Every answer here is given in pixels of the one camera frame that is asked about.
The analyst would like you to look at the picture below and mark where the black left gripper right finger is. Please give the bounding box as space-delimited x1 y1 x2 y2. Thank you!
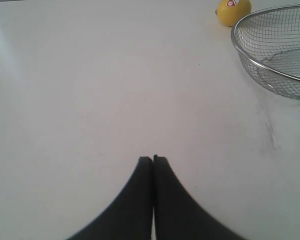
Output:
153 155 242 240

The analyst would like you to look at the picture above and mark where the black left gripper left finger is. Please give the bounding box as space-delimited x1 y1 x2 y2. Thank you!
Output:
70 156 153 240

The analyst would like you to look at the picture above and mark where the yellow lemon with sticker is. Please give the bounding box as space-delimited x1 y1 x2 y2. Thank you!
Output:
215 0 252 27

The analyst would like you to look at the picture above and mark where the oval steel mesh basket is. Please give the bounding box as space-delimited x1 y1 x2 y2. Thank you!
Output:
231 4 300 101

